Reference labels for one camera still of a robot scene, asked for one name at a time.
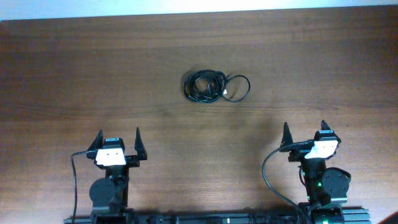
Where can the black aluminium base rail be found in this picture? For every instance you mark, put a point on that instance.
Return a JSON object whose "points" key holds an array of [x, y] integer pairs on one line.
{"points": [[279, 215]]}

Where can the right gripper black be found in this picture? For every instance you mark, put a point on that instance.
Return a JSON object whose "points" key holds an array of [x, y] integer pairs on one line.
{"points": [[298, 150]]}

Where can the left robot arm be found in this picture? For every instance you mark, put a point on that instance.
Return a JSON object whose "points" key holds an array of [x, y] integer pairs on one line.
{"points": [[110, 193]]}

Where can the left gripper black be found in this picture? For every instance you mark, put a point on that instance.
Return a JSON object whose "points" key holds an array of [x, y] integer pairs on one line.
{"points": [[133, 162]]}

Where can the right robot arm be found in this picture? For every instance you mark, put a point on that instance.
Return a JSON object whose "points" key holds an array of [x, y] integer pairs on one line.
{"points": [[326, 188]]}

